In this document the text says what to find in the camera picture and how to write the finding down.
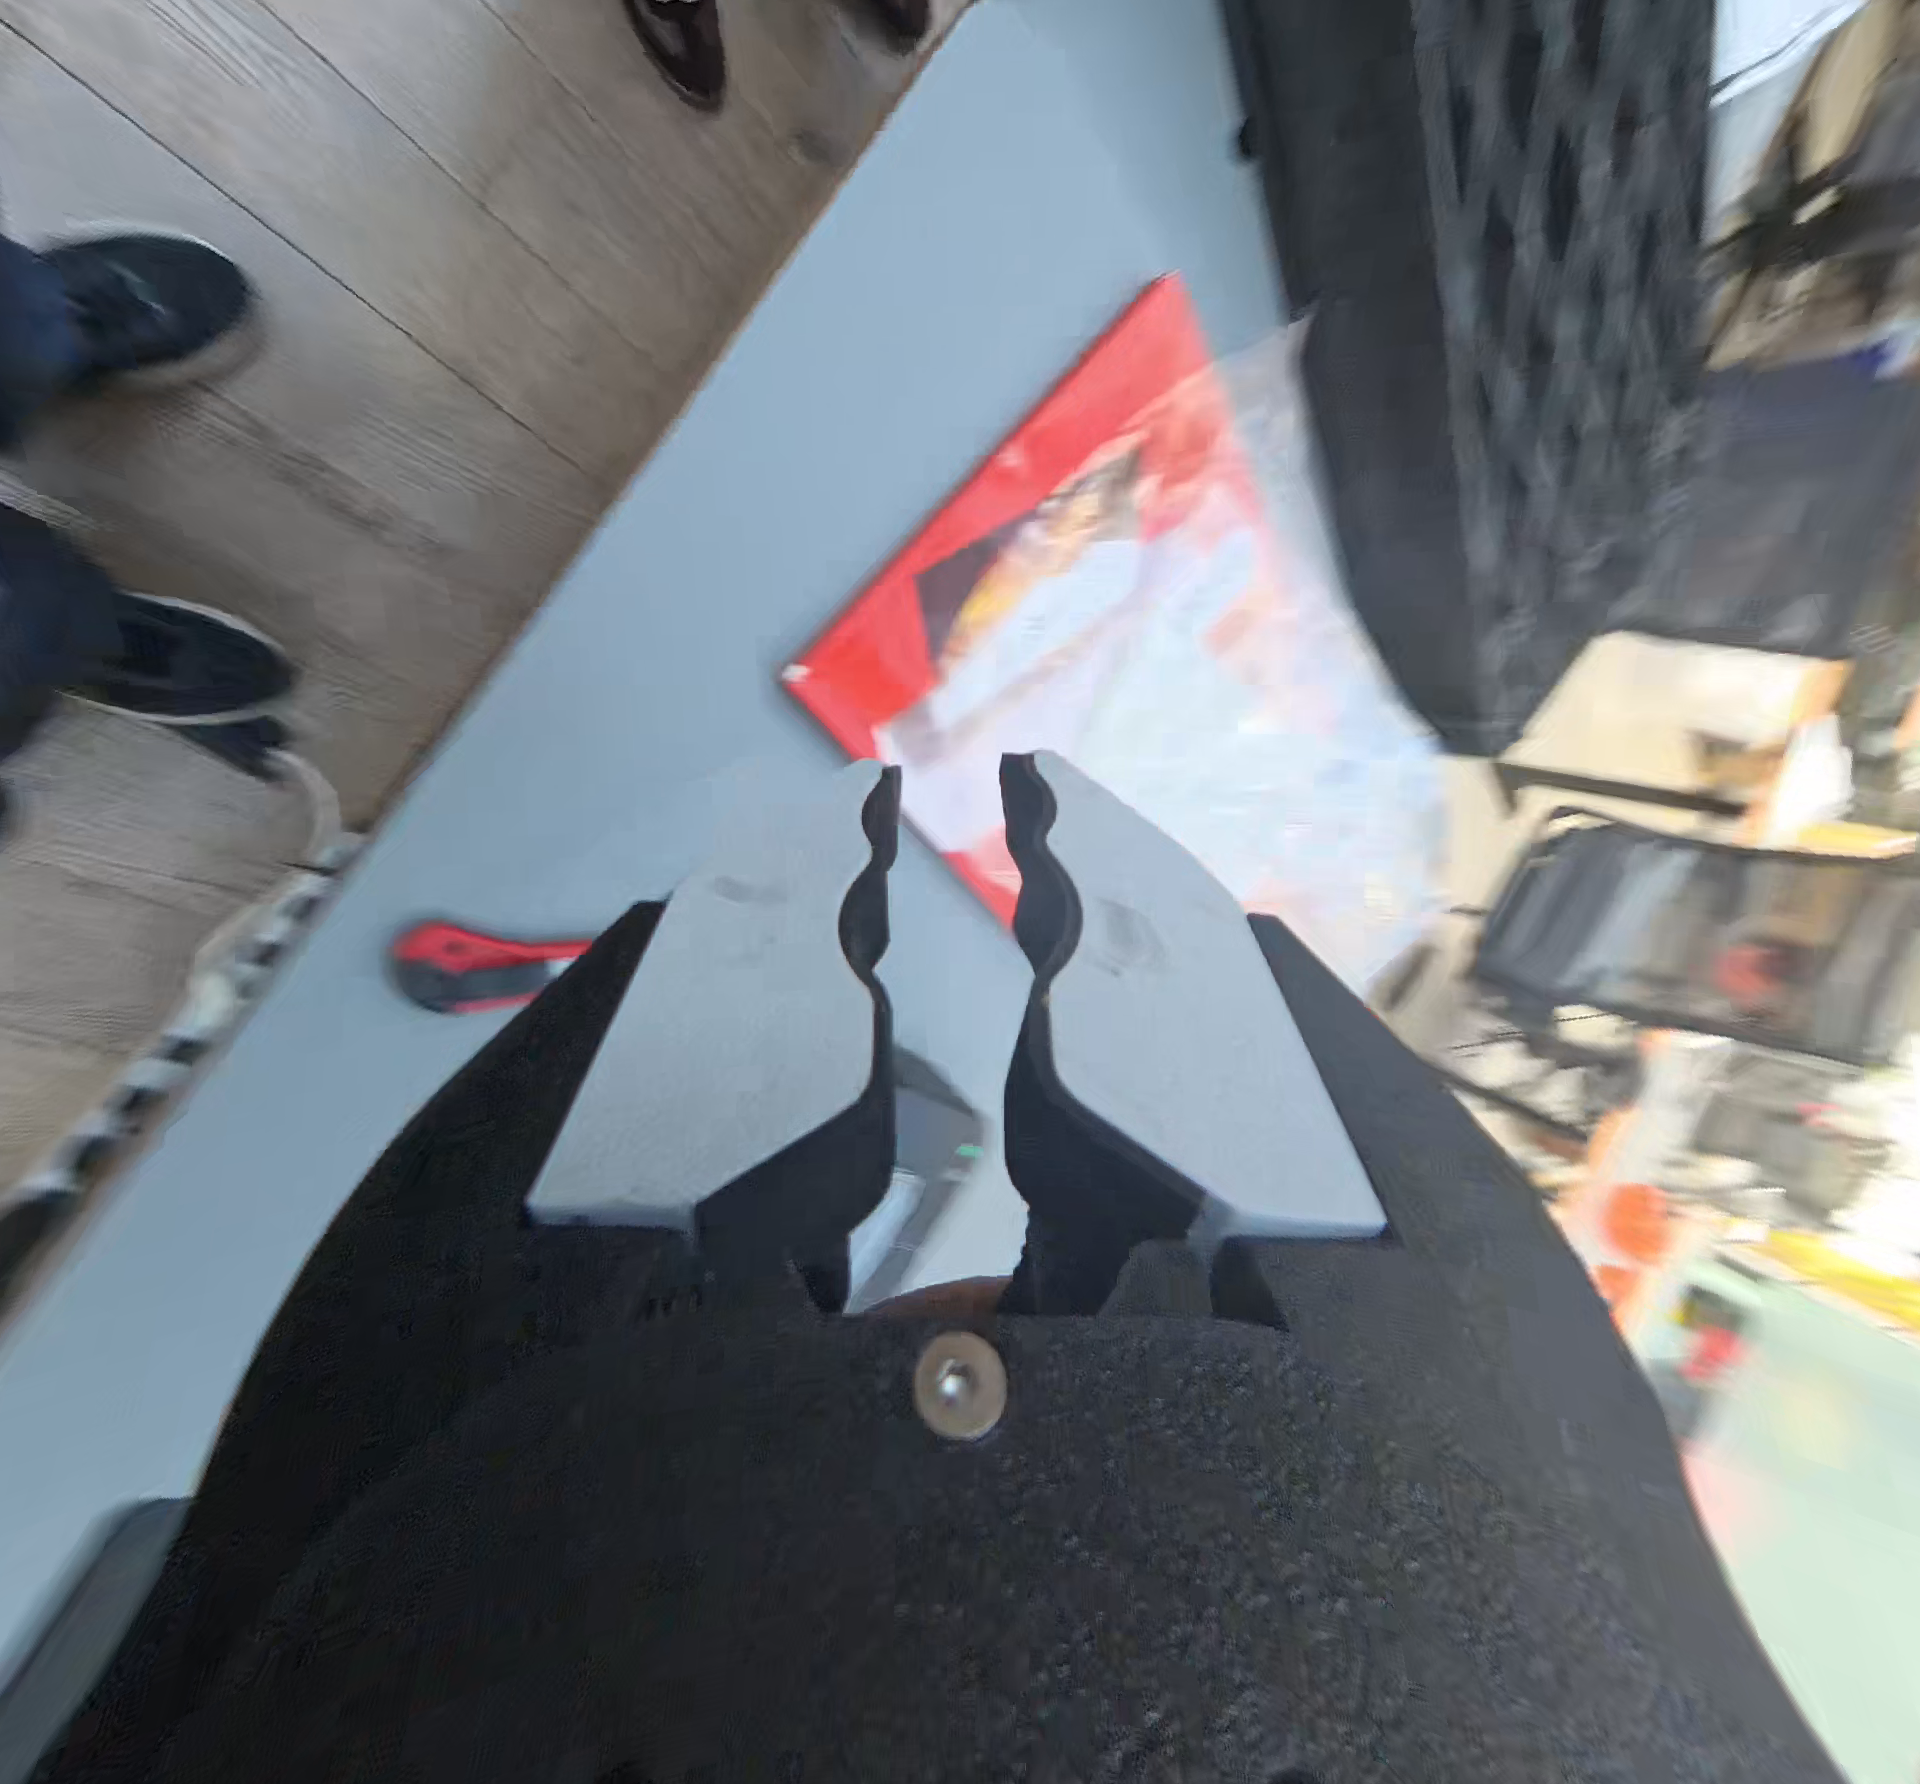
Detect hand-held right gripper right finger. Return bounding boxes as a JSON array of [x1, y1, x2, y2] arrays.
[[997, 749, 1392, 1318]]

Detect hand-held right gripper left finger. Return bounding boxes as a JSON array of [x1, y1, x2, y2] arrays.
[[524, 759, 903, 1318]]

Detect white desk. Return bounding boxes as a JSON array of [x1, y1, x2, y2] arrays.
[[0, 0, 1322, 1687]]

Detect dark grey device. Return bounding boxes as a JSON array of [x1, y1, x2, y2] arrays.
[[847, 1048, 994, 1314]]

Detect red black utility knife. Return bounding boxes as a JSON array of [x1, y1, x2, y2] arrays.
[[394, 921, 597, 1017]]

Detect black plastic crate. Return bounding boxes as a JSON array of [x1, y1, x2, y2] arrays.
[[1476, 817, 1920, 1066]]

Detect white black power strip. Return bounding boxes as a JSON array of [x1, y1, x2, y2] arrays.
[[0, 830, 371, 1305]]

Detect red printed plastic packet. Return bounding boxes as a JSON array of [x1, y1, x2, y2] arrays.
[[779, 272, 1450, 982]]

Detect beige cardboard box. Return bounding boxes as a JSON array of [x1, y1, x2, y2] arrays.
[[1501, 628, 1863, 826]]

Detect person's right shoe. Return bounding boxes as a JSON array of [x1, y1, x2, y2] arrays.
[[91, 594, 298, 783]]

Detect person's right leg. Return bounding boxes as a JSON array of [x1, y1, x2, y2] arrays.
[[0, 501, 129, 767]]

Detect black mesh box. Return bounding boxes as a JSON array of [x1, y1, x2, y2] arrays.
[[1192, 0, 1728, 759]]

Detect person's left shoe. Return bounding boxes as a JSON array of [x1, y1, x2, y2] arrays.
[[37, 230, 260, 390]]

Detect person's navy blue trousers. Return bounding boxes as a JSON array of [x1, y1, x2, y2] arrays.
[[0, 230, 94, 451]]

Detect white power cable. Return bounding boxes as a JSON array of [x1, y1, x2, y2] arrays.
[[225, 749, 348, 917]]

